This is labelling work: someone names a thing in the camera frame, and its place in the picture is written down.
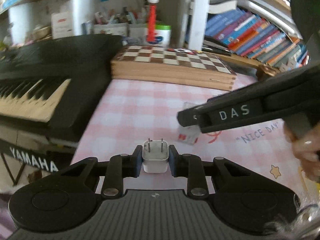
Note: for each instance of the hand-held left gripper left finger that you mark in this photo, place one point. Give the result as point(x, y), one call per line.
point(137, 162)

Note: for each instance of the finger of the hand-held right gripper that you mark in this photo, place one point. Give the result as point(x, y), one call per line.
point(188, 117)

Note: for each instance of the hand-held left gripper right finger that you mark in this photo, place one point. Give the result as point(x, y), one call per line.
point(173, 162)

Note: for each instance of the white plug charger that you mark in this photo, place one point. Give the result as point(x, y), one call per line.
point(154, 160)

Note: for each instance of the small white box red print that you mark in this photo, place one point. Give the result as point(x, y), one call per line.
point(188, 136)

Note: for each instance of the person's right hand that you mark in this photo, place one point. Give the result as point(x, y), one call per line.
point(307, 152)

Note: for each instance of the pink checked tablecloth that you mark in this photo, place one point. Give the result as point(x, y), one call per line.
point(140, 110)

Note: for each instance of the wooden chessboard box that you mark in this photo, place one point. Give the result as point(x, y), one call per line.
point(172, 67)

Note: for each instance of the long row of books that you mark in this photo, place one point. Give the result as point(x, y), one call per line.
point(250, 35)

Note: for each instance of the white jar green lid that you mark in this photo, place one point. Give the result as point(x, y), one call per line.
point(163, 36)

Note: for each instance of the white bookshelf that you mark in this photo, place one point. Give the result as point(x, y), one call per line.
point(200, 17)

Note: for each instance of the red bottle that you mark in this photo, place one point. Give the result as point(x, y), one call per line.
point(152, 22)

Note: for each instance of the desk organiser with pens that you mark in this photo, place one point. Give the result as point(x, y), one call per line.
point(117, 22)

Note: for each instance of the black electronic keyboard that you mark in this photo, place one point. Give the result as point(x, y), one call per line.
point(50, 80)

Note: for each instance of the grey fuzzy cloth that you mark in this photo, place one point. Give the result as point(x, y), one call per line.
point(295, 220)

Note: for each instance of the white box red label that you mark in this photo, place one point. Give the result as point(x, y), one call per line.
point(62, 25)

